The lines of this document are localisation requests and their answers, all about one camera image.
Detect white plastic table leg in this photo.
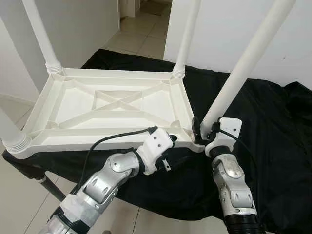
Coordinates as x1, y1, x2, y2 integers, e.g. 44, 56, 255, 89
22, 0, 64, 75
172, 0, 201, 78
0, 108, 32, 154
201, 0, 296, 132

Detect white plastic table top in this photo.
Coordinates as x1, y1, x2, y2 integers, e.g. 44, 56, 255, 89
2, 67, 205, 159

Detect black fabric table cover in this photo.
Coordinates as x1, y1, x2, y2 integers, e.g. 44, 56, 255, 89
2, 48, 312, 232

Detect black metal table leg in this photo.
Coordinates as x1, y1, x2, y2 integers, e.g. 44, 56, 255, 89
39, 175, 66, 201

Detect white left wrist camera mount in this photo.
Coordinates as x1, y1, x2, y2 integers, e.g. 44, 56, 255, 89
136, 128, 177, 175

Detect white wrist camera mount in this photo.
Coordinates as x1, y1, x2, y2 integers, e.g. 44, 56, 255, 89
205, 117, 243, 156
136, 128, 177, 175

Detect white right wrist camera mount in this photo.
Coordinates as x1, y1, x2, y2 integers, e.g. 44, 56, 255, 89
205, 117, 243, 156

